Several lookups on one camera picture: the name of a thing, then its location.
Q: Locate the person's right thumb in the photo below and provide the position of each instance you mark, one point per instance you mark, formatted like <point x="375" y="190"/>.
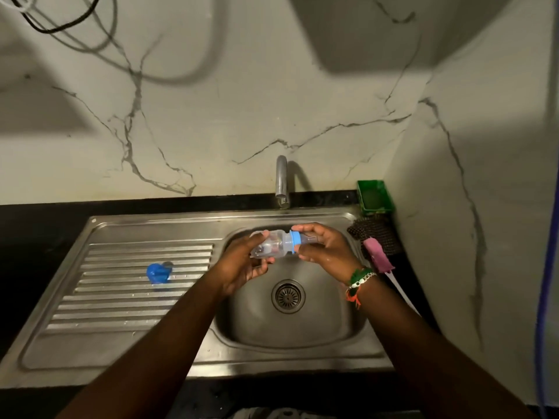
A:
<point x="305" y="256"/>

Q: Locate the person's left thumb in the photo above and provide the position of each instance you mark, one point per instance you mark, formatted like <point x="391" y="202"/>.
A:
<point x="256" y="238"/>

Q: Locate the person's right forearm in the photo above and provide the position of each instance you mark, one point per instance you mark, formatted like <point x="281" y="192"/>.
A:
<point x="428" y="357"/>

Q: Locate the dark mesh scrubber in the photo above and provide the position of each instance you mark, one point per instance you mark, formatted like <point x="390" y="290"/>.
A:
<point x="380" y="231"/>

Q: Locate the stainless steel sink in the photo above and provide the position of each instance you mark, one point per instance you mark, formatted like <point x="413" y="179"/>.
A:
<point x="131" y="335"/>

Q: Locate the orange thread wristband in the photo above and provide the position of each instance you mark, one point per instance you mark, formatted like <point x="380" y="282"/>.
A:
<point x="353" y="297"/>

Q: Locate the chrome faucet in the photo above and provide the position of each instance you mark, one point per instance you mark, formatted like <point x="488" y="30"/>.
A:
<point x="281" y="178"/>

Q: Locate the person's right hand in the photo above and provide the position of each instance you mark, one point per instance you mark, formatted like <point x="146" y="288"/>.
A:
<point x="334" y="255"/>

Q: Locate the green soap dish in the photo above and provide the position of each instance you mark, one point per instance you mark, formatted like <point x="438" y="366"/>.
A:
<point x="374" y="198"/>

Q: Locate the person's left forearm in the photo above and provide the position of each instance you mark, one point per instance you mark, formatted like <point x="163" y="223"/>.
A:
<point x="157" y="353"/>

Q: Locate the person's left hand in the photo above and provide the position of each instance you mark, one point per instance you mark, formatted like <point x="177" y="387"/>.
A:
<point x="233" y="268"/>

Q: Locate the round metal sink drain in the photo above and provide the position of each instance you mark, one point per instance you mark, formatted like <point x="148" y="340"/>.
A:
<point x="288" y="296"/>

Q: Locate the blue bottle cap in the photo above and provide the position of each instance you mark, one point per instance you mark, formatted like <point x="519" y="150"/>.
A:
<point x="158" y="274"/>

